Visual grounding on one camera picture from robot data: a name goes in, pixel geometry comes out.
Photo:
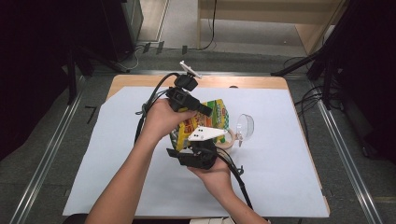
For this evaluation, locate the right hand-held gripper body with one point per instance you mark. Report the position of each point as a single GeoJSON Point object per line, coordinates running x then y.
{"type": "Point", "coordinates": [199, 157]}

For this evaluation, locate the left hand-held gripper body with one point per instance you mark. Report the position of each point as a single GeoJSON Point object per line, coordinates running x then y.
{"type": "Point", "coordinates": [182, 96]}

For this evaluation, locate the yellow green snack pouch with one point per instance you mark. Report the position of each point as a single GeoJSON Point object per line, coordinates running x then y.
{"type": "Point", "coordinates": [218, 115]}

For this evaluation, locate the clear glass jar with lid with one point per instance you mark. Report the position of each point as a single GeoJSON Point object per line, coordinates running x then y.
{"type": "Point", "coordinates": [246, 126]}

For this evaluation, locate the person's right hand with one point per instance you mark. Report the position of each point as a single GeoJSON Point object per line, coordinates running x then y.
{"type": "Point", "coordinates": [216, 179]}

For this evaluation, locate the person's left hand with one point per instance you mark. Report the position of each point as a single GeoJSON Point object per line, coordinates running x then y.
{"type": "Point", "coordinates": [162, 121]}

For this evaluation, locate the dark table grommet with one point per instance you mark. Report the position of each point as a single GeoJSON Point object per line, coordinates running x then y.
{"type": "Point", "coordinates": [233, 86]}

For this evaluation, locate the white paper sheets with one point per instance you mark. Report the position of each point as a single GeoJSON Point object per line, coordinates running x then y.
{"type": "Point", "coordinates": [211, 221]}

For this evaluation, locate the white paper sheet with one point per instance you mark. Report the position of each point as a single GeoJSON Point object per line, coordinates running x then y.
{"type": "Point", "coordinates": [280, 186]}

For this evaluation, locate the black cabinet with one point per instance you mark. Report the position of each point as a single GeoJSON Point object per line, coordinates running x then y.
{"type": "Point", "coordinates": [118, 28]}

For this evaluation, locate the black metal stand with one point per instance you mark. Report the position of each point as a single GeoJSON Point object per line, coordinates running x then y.
{"type": "Point", "coordinates": [299, 63]}
{"type": "Point", "coordinates": [72, 81]}

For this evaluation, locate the black curtain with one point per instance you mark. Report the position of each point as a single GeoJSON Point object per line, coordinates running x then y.
{"type": "Point", "coordinates": [370, 62]}
{"type": "Point", "coordinates": [31, 62]}

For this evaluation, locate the metal floor rail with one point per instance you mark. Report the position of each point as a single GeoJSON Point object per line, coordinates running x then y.
{"type": "Point", "coordinates": [345, 149]}
{"type": "Point", "coordinates": [46, 158]}

